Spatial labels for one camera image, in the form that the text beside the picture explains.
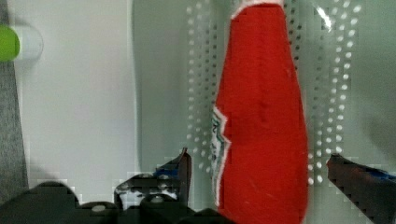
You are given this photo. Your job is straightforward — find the green capped white bottle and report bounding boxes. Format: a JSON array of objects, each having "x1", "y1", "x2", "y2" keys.
[{"x1": 0, "y1": 24, "x2": 44, "y2": 62}]

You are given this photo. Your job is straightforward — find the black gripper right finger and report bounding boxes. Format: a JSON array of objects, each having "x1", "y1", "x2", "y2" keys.
[{"x1": 326, "y1": 153, "x2": 396, "y2": 224}]

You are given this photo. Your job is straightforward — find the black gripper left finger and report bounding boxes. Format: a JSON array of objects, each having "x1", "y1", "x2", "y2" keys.
[{"x1": 1, "y1": 150, "x2": 236, "y2": 224}]

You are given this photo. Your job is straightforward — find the red felt ketchup bottle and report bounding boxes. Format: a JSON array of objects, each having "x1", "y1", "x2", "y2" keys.
[{"x1": 211, "y1": 0, "x2": 308, "y2": 224}]

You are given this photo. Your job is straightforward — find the green oval strainer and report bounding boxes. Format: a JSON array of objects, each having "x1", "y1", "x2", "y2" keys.
[{"x1": 132, "y1": 0, "x2": 395, "y2": 224}]

